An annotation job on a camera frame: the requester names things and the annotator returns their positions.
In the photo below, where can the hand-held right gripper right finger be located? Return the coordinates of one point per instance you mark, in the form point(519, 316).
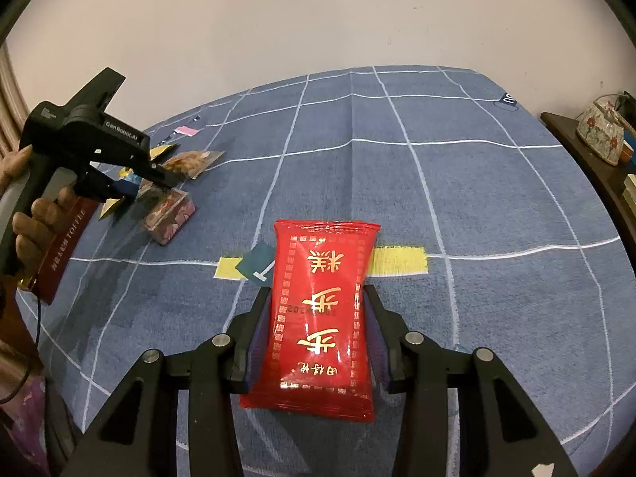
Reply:
point(385, 348)

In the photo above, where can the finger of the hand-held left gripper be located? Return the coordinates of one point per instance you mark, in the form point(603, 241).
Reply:
point(159, 174)
point(107, 189)

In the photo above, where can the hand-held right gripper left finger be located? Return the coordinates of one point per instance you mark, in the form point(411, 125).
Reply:
point(250, 343)

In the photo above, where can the clear box of patterned sweets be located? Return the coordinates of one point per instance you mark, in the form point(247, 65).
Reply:
point(169, 218)

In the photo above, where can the red snack packet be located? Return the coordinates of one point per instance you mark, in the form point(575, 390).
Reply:
point(323, 283)

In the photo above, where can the person's left forearm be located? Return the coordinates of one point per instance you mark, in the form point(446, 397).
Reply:
point(15, 318)

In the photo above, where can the person's left hand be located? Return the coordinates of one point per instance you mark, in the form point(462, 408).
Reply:
point(39, 223)

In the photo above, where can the yellow snack packet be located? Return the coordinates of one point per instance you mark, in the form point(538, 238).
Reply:
point(161, 151)

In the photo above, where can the clear packet of nuts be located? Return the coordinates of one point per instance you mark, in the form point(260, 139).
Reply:
point(194, 161)

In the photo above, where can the dark red candy box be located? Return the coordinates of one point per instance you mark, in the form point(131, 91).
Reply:
point(67, 258)

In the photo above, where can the blue grid printed blanket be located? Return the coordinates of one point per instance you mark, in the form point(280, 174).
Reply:
point(397, 184)

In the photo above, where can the dark wooden side table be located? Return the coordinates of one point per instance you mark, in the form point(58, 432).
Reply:
point(596, 179)

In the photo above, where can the stack of books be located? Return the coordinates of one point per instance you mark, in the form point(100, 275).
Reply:
point(630, 194)

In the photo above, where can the floral ceramic teapot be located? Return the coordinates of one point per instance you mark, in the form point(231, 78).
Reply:
point(598, 131)

